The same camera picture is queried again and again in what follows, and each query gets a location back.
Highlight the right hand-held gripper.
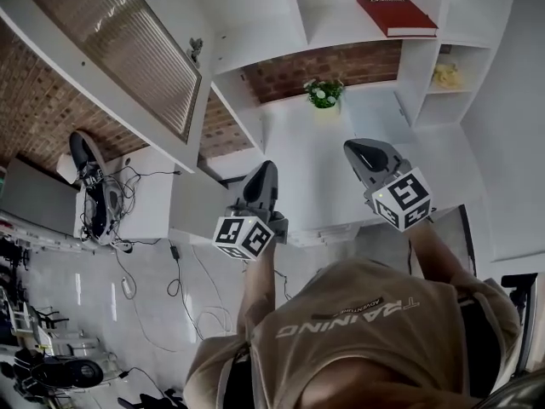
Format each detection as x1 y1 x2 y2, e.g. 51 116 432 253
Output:
344 137 439 233

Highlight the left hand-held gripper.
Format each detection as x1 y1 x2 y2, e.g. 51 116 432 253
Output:
211 160 291 262

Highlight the person's left forearm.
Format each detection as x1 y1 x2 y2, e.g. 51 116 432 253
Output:
238 245 278 336

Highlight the person's right forearm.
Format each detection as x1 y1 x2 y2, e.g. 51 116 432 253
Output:
406 219 476 291

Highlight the pale grey flat box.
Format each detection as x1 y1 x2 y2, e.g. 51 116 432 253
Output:
340 89 416 144

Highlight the white flower potted plant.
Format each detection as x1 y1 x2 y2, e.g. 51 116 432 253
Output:
303 78 345 117

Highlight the white side table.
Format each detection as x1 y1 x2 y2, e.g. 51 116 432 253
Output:
74 145 239 246

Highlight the yellow crumpled cloth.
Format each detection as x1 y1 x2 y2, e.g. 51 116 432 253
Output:
432 62 463 89

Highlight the grey black device bundle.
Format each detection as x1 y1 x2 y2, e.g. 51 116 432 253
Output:
67 130 141 253

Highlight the red hardcover book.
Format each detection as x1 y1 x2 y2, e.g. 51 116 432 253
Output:
355 0 439 38

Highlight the white hutch shelf unit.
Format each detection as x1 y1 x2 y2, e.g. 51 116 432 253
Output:
123 0 519 157

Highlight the person's beige printed t-shirt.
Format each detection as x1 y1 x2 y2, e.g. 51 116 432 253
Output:
185 257 523 409

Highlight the white small carton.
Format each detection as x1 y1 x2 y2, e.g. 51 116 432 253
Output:
56 153 77 182

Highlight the black round device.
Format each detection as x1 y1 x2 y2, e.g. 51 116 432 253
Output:
14 351 105 389

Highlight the black plug cable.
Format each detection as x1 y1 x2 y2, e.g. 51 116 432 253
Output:
123 166 182 182

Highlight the black adapter cable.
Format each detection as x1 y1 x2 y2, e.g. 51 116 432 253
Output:
166 257 205 340

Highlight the white looped cable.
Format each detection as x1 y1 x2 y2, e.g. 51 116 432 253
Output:
191 245 235 340

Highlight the black shoulder strap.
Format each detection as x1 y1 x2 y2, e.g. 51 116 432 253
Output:
457 298 503 400
221 347 256 409

